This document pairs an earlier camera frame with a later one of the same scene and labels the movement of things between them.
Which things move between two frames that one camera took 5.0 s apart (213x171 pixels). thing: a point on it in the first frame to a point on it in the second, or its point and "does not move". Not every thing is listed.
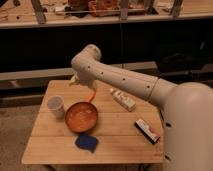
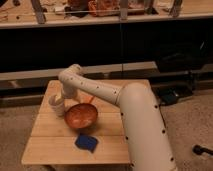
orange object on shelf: [104, 8] does not move
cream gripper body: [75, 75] to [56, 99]
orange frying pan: [82, 116] does not move
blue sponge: [87, 142] does not move
